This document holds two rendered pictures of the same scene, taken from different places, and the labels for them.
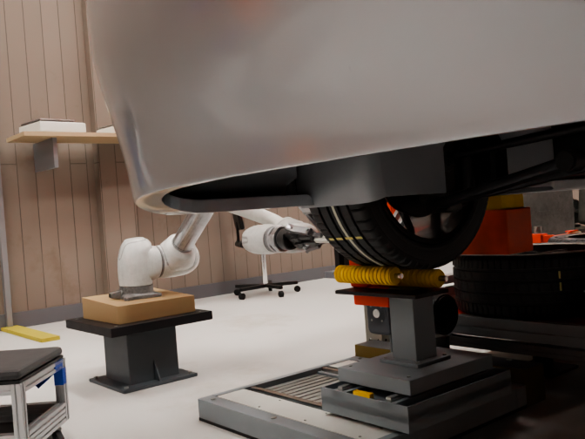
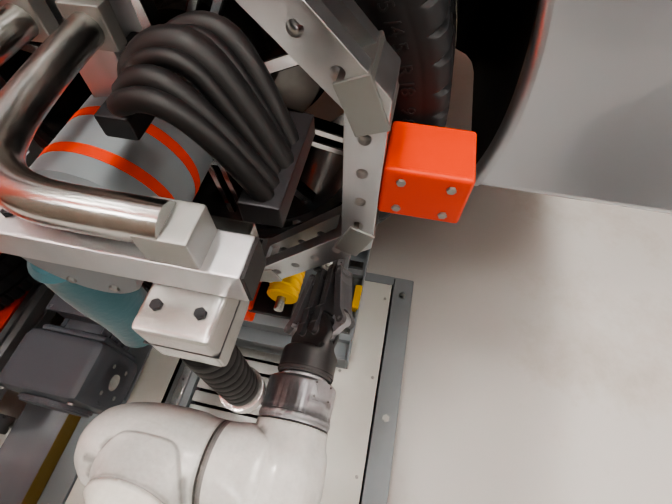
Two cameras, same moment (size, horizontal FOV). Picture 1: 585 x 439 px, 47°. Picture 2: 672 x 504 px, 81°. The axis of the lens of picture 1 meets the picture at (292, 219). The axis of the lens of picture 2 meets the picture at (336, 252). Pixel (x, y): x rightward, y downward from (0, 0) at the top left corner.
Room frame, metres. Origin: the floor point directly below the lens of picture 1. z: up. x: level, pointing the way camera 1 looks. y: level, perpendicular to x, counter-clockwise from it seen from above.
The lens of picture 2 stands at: (2.33, 0.16, 1.17)
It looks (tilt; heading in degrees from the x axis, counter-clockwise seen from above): 58 degrees down; 231
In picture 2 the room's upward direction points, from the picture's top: straight up
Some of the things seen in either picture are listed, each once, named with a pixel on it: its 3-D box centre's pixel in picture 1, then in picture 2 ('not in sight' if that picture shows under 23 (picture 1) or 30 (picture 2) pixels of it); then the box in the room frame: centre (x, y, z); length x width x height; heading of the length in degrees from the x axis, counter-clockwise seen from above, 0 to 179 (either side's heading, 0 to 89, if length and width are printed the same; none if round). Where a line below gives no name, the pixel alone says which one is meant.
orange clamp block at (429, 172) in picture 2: not in sight; (425, 173); (2.07, -0.01, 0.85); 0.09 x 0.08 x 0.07; 129
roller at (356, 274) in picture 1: (366, 274); (298, 243); (2.12, -0.22, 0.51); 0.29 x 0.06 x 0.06; 39
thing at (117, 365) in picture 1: (140, 347); not in sight; (3.13, 0.75, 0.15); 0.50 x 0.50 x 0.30; 40
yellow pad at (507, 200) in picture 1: (495, 202); not in sight; (2.46, -0.75, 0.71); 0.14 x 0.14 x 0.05; 39
